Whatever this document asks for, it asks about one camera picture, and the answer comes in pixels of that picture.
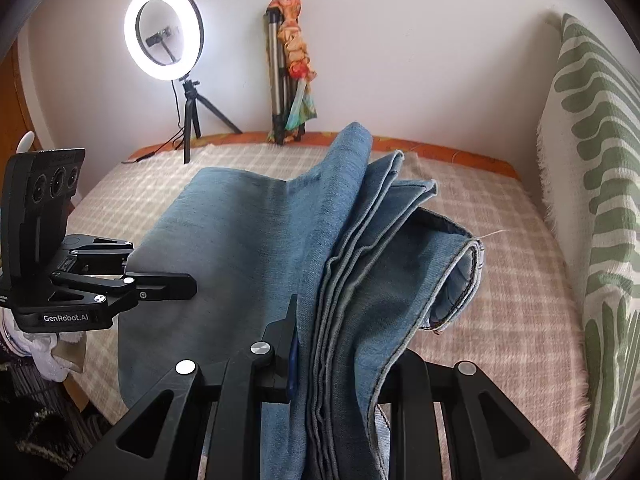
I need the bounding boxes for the left hand white glove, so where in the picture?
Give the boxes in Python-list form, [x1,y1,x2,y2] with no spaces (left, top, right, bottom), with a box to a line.
[1,308,87,382]

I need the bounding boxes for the orange floral cloth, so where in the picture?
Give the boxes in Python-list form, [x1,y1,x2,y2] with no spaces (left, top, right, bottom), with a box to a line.
[266,0,317,132]

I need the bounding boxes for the phone holder gooseneck clamp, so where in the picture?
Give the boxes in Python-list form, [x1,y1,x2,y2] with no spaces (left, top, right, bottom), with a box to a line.
[143,26,179,66]

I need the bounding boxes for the blue denim jeans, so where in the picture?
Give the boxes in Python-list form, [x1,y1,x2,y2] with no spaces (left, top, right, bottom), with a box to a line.
[118,124,484,479]

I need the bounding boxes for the black ring light cable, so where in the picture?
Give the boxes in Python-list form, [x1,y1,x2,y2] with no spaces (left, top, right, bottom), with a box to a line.
[120,79,189,165]

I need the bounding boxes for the green leaf pattern pillow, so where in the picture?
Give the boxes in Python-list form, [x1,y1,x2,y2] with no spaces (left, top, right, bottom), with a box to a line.
[537,14,639,479]

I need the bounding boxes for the white ring light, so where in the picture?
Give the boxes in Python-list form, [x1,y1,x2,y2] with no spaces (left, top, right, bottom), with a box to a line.
[124,0,204,81]

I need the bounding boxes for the folded silver tripod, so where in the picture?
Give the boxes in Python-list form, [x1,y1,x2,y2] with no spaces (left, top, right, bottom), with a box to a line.
[264,8,305,145]

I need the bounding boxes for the black mini tripod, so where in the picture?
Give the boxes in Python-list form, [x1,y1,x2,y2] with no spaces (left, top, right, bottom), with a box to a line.
[181,77,242,165]

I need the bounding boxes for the orange floral mattress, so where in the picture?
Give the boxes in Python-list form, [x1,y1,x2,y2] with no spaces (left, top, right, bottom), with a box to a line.
[128,132,521,181]

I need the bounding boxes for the wooden door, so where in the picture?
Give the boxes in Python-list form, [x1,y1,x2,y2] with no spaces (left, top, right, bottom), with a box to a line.
[0,41,42,181]

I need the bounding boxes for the white clip desk lamp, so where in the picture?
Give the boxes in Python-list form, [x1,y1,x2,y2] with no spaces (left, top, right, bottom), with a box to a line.
[16,130,36,154]

